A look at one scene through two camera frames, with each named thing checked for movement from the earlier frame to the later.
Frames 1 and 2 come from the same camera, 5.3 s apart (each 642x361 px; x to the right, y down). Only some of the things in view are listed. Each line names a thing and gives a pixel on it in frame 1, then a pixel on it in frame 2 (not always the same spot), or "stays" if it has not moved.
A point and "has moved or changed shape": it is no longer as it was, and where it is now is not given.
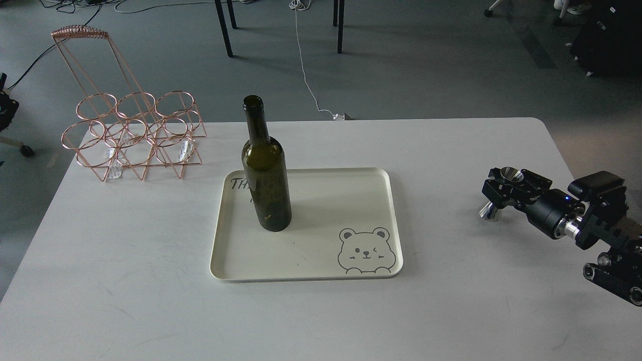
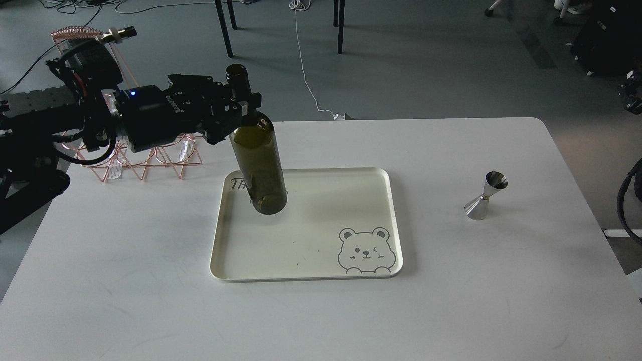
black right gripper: x=557 y=213 to x=630 y=90
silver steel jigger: x=489 y=212 has moved or changed shape
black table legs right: x=340 y=21 stays
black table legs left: x=222 y=25 stays
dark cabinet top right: x=609 y=43 stays
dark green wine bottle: x=264 y=160 has moved or changed shape
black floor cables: x=68 y=6 stays
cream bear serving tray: x=346 y=224 stays
